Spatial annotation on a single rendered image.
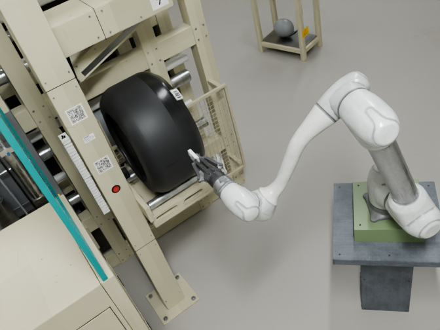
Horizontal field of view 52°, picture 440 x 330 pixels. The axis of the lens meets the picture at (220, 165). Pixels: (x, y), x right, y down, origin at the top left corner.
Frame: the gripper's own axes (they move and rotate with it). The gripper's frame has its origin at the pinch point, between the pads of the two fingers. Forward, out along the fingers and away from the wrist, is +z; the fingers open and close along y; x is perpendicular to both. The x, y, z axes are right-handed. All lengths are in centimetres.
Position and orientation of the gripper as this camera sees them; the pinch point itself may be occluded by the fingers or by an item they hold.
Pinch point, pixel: (193, 156)
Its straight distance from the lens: 196.7
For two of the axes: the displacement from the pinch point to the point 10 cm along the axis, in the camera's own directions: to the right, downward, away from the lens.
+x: 1.4, 6.6, 7.4
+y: -8.0, 5.1, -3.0
